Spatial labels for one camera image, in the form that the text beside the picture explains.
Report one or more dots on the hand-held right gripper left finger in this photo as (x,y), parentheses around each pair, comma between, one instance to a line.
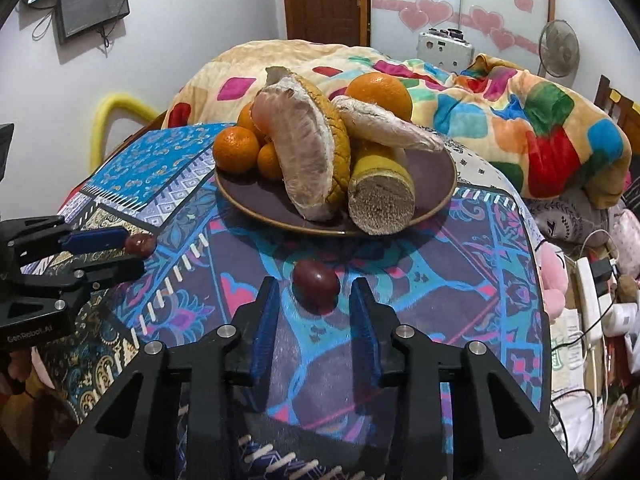
(265,330)

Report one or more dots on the colourful patchwork blanket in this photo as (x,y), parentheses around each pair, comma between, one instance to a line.
(500,125)

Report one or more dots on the small tangerine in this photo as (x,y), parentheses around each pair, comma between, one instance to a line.
(269,160)
(246,120)

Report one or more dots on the pink plush toy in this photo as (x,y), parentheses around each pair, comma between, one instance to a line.
(552,280)

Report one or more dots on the purple round plate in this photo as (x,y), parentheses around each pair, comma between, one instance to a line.
(430,177)

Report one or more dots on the large orange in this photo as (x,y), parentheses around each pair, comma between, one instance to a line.
(380,92)

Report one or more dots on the dark red plum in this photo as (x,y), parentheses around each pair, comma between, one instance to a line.
(315,282)
(140,244)

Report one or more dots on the brown wooden door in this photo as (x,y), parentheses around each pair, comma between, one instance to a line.
(322,0)

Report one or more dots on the grey patterned pillow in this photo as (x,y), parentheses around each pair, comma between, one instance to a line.
(565,220)

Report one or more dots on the small black wall monitor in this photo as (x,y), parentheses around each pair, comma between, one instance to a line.
(92,5)

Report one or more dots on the standing fan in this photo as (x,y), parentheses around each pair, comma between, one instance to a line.
(559,47)

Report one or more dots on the blue patterned tablecloth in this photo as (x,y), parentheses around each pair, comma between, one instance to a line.
(400,270)

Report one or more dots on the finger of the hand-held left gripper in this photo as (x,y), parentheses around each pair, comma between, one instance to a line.
(112,267)
(95,240)

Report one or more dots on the wooden bed headboard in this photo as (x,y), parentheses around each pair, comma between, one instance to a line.
(617,105)

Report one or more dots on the medium orange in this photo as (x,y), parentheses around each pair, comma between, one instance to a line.
(236,150)

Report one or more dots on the white boxy appliance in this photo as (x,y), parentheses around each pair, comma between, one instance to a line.
(445,50)

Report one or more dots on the yellow foam tube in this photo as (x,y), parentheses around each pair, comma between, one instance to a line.
(107,110)

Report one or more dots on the slim peeled pomelo segment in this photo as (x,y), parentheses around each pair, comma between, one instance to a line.
(385,127)

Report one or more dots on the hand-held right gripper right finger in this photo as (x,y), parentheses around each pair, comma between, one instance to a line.
(365,330)

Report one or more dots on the white power strip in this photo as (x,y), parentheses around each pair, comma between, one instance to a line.
(590,300)

